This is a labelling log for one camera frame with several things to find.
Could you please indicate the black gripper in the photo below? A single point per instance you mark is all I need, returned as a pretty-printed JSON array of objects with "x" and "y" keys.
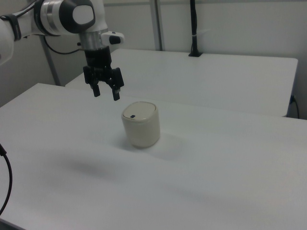
[{"x": 98, "y": 58}]

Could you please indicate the cream trash bin lid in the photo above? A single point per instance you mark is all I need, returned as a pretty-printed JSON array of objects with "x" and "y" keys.
[{"x": 141, "y": 111}]

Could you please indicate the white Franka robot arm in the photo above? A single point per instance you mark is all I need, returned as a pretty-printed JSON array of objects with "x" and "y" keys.
[{"x": 55, "y": 16}]

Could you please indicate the cream plastic trash bin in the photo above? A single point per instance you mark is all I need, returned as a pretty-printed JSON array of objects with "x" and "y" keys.
[{"x": 144, "y": 134}]

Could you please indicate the white folding table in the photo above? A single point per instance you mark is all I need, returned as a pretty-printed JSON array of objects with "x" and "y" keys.
[{"x": 192, "y": 79}]

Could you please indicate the white zip tie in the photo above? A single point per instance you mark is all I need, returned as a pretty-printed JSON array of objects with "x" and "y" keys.
[{"x": 195, "y": 35}]

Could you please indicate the grey partition end post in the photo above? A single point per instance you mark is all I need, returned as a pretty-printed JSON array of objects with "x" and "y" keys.
[{"x": 54, "y": 72}]

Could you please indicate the grey partition corner post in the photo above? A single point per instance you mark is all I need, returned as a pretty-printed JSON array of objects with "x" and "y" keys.
[{"x": 157, "y": 24}]

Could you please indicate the black clamped camera pole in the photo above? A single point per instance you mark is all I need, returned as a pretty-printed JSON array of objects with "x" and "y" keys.
[{"x": 193, "y": 24}]

